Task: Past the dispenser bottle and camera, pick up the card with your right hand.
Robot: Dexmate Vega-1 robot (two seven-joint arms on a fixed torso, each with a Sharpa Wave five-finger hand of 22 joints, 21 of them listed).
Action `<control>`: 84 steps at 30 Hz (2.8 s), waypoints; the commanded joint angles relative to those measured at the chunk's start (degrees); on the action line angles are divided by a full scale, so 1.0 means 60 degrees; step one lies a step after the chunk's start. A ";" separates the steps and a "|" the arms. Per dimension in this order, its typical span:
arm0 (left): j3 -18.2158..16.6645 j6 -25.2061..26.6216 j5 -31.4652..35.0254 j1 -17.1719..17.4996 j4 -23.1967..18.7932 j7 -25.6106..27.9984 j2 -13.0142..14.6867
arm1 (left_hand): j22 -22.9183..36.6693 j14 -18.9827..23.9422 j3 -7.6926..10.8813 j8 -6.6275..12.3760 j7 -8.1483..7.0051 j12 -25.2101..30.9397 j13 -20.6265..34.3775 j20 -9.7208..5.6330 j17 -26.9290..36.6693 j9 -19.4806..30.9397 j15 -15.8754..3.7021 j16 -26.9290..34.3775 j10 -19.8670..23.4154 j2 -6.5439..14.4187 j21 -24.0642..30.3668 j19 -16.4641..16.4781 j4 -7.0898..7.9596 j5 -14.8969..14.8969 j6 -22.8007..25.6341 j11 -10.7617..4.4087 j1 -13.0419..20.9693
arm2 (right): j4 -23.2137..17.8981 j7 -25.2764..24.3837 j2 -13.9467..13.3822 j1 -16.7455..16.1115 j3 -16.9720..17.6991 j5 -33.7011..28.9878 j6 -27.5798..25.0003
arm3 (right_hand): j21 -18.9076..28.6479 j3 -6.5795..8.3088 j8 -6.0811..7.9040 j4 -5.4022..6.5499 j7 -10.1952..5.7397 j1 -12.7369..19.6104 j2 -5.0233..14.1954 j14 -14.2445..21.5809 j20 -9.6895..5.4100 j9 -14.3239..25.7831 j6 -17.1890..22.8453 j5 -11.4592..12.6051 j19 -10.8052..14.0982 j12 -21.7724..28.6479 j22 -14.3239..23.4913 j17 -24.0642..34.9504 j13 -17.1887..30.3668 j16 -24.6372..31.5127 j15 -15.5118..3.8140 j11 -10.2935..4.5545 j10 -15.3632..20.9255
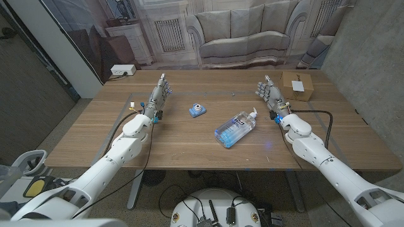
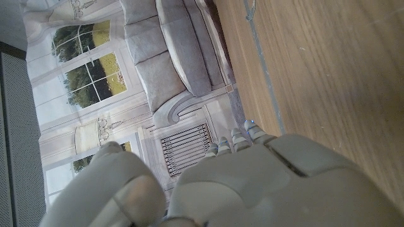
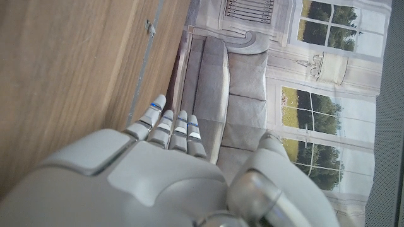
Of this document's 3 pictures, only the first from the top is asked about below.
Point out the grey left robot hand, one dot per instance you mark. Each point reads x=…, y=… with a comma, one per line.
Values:
x=156, y=101

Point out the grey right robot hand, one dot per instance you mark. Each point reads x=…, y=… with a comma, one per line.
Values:
x=274, y=96

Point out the white card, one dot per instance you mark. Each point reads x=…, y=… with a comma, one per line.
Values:
x=298, y=86

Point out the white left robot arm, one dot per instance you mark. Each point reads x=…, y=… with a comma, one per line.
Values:
x=104, y=170

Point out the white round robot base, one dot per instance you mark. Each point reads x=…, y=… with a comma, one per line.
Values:
x=217, y=205

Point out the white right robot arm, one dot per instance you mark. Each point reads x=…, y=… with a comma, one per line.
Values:
x=341, y=179

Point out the clear pump dispenser bottle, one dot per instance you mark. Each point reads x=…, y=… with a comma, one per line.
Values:
x=234, y=130

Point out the brown cardboard box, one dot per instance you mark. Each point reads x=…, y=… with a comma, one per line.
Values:
x=296, y=77

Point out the white power strip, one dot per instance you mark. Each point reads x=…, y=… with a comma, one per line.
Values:
x=122, y=69

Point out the printed living room backdrop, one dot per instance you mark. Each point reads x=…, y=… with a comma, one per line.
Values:
x=240, y=34

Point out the black round floor object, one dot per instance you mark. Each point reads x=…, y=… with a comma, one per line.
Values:
x=153, y=177

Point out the grey metal table leg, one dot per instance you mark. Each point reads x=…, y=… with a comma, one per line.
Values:
x=295, y=190
x=135, y=189

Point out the black adapter on base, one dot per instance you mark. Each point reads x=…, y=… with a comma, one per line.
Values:
x=230, y=215

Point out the yellow black foot pedal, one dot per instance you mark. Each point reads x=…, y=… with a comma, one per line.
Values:
x=56, y=183
x=34, y=188

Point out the white grey hollow stand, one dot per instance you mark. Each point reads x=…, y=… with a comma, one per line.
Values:
x=38, y=155

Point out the blue toy camera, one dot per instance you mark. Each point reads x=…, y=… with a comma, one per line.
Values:
x=197, y=110

